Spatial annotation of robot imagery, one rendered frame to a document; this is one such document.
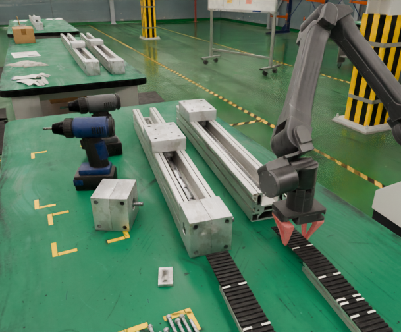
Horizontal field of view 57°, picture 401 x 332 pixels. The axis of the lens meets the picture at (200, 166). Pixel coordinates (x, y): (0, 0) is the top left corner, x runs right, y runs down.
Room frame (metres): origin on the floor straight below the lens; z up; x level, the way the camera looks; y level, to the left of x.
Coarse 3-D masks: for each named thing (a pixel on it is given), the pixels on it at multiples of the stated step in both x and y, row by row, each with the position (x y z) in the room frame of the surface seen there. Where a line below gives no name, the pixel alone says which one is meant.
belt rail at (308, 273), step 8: (304, 264) 0.61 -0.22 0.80; (304, 272) 0.61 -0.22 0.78; (312, 272) 0.58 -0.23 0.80; (312, 280) 0.58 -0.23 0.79; (320, 288) 0.55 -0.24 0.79; (328, 296) 0.53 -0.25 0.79; (336, 304) 0.50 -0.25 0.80; (336, 312) 0.50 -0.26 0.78; (344, 312) 0.48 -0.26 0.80; (344, 320) 0.48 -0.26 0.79; (352, 328) 0.46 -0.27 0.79
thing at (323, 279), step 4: (324, 276) 0.56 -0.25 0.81; (328, 276) 0.56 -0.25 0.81; (332, 276) 0.56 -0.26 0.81; (336, 276) 0.56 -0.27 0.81; (340, 276) 0.56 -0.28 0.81; (320, 280) 0.55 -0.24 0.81; (324, 280) 0.55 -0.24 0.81; (328, 280) 0.55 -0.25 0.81; (332, 280) 0.55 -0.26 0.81; (336, 280) 0.55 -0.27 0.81
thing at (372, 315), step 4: (364, 312) 0.47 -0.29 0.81; (368, 312) 0.47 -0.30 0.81; (372, 312) 0.47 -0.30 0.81; (352, 316) 0.46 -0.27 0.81; (356, 316) 0.46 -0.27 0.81; (360, 316) 0.46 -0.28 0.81; (364, 316) 0.47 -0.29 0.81; (368, 316) 0.47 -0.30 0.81; (372, 316) 0.46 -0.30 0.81; (376, 316) 0.46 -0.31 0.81; (380, 316) 0.46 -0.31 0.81; (352, 320) 0.46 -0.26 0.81; (356, 320) 0.45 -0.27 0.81; (360, 320) 0.45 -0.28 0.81; (364, 320) 0.45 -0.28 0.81; (368, 320) 0.46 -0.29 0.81; (372, 320) 0.46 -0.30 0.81; (356, 324) 0.45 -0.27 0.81
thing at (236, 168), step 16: (176, 112) 1.55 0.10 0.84; (192, 128) 1.34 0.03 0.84; (208, 128) 1.36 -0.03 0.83; (208, 144) 1.14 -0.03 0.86; (224, 144) 1.20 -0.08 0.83; (240, 144) 1.12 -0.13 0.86; (208, 160) 1.13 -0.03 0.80; (224, 160) 1.00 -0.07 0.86; (240, 160) 1.06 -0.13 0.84; (256, 160) 1.00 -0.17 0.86; (224, 176) 1.00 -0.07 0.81; (240, 176) 0.90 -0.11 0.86; (256, 176) 0.94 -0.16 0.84; (240, 192) 0.87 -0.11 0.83; (256, 192) 0.81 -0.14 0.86; (256, 208) 0.80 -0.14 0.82; (272, 208) 0.82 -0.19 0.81
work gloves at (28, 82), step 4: (16, 76) 2.47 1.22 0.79; (20, 76) 2.47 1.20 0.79; (24, 76) 2.47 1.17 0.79; (28, 76) 2.46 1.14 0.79; (32, 76) 2.47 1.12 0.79; (36, 76) 2.45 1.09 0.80; (48, 76) 2.50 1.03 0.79; (20, 80) 2.36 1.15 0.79; (24, 80) 2.36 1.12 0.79; (28, 80) 2.35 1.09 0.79; (32, 80) 2.34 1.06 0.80; (36, 80) 2.29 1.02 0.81; (40, 80) 2.29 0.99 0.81; (44, 80) 2.32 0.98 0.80; (28, 84) 2.27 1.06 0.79; (32, 84) 2.29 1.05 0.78; (36, 84) 2.26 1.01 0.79; (40, 84) 2.27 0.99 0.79; (44, 84) 2.27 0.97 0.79
